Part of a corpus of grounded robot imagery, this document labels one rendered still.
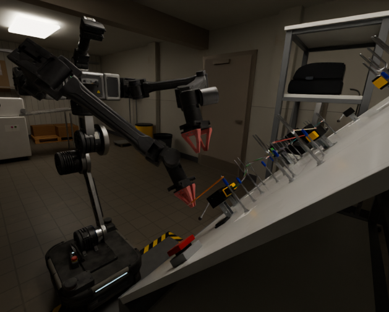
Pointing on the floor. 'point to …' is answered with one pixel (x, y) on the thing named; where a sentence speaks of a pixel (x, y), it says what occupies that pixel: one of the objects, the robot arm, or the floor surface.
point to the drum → (145, 128)
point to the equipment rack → (354, 32)
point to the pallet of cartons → (48, 132)
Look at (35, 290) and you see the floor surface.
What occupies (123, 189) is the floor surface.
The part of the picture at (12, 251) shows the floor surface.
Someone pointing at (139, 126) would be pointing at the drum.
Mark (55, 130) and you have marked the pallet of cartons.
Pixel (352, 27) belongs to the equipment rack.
